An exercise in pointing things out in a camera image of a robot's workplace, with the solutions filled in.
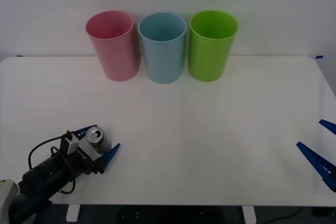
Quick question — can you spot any pink plastic bin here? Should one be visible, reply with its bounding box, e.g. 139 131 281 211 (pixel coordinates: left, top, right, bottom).
85 10 140 82

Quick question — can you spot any green plastic bin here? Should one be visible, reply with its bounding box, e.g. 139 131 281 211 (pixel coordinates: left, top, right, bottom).
187 9 239 82

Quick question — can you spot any pale blue plastic bin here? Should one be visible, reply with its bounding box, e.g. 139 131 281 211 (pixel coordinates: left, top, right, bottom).
138 12 188 84

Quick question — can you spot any silver drink can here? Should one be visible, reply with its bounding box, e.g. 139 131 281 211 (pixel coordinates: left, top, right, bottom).
85 126 113 156

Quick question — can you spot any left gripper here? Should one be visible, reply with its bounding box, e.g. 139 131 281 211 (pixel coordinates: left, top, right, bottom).
59 124 121 176

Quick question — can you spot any white table leg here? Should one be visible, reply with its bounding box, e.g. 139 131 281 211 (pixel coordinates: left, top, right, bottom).
241 205 257 224
65 204 81 222

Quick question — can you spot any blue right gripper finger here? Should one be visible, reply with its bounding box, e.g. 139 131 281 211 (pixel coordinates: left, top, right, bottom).
296 141 336 193
318 119 336 135

